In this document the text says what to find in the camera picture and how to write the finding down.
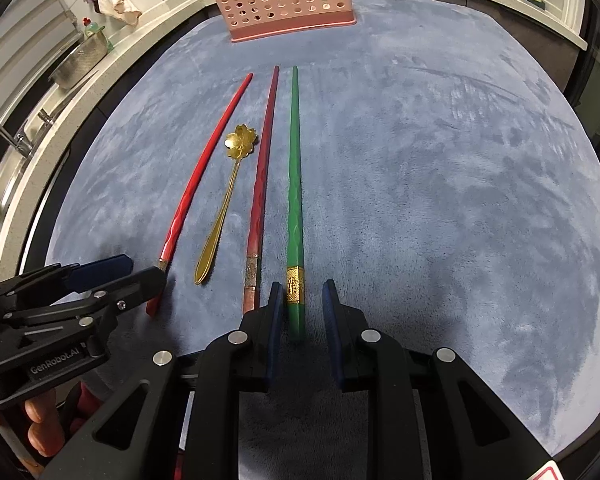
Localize dark red chopstick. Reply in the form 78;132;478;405
241;65;281;318

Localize steel colander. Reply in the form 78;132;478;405
47;32;108;92

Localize steel sink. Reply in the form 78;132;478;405
0;110;48;246

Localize green dish soap bottle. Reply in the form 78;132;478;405
82;17;115;53

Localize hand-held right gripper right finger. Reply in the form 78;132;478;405
321;280;556;480

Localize pink perforated utensil holder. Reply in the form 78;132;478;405
200;0;357;43

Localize chrome faucet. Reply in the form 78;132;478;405
0;112;33;156

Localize gold flower spoon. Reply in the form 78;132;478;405
195;124;257;286

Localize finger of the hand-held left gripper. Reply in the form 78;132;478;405
0;255;132;313
2;266;167;346

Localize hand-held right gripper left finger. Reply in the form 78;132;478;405
50;282;286;480

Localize person's left hand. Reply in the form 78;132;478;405
24;390;65;457

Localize green chopstick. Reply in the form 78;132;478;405
286;65;307;343

